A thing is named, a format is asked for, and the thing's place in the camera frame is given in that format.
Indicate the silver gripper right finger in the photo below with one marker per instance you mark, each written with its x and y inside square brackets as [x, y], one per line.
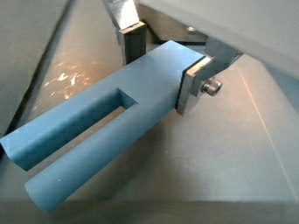
[197, 76]

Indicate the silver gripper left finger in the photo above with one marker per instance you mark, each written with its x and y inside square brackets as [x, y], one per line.
[129, 28]

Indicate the black curved fixture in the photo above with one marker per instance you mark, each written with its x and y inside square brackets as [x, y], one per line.
[166, 28]

